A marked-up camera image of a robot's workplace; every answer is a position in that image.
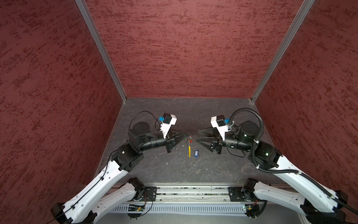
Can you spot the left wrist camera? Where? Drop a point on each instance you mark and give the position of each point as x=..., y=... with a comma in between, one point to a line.
x=167, y=120

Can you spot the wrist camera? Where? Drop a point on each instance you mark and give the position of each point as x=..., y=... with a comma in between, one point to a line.
x=221, y=124
x=167, y=120

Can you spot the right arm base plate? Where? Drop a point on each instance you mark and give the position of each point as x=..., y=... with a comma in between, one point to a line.
x=235, y=194

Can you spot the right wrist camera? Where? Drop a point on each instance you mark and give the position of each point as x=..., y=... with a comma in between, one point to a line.
x=221, y=124

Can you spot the left aluminium corner post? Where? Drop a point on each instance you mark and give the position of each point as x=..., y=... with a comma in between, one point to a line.
x=81, y=4

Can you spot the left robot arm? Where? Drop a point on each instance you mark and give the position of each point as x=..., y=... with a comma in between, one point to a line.
x=92, y=203

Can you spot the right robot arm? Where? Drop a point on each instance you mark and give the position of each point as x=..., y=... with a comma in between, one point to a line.
x=317, y=203

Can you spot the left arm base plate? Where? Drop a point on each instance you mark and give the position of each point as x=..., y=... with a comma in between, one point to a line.
x=150, y=192

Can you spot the aluminium mounting rail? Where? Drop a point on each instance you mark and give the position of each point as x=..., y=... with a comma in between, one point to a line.
x=209, y=193

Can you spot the right circuit board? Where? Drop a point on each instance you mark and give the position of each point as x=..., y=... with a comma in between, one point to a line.
x=252, y=211

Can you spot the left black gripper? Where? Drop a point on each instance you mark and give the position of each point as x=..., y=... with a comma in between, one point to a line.
x=177, y=136

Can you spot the aluminium corner post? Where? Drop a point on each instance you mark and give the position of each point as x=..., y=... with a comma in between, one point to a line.
x=290, y=34
x=81, y=4

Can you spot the white slotted cable duct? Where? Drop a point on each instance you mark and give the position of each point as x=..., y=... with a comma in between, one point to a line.
x=188, y=209

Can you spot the left circuit board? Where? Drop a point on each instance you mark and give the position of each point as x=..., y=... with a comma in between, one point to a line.
x=136, y=208

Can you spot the right aluminium corner post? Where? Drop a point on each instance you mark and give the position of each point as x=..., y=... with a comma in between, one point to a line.
x=290, y=34

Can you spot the circuit board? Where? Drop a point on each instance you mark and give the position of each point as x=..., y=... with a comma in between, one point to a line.
x=252, y=211
x=136, y=208

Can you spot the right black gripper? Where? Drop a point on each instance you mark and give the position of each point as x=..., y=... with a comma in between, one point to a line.
x=215, y=145

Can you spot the large perforated keyring yellow segment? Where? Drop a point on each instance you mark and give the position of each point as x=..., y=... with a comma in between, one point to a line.
x=189, y=146

